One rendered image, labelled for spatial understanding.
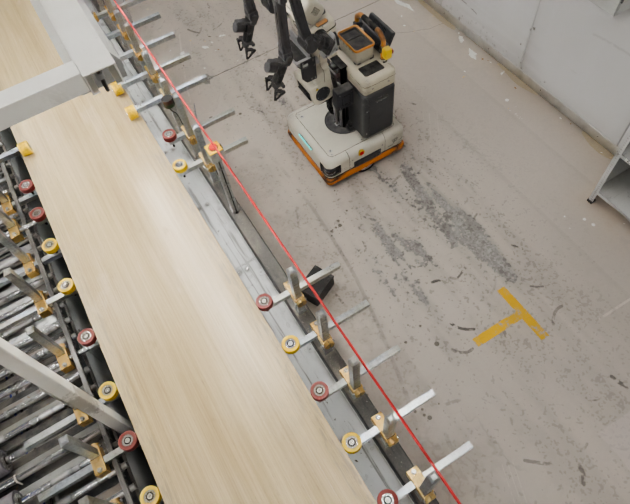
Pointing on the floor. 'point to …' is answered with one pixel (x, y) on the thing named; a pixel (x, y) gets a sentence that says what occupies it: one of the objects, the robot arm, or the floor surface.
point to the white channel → (69, 76)
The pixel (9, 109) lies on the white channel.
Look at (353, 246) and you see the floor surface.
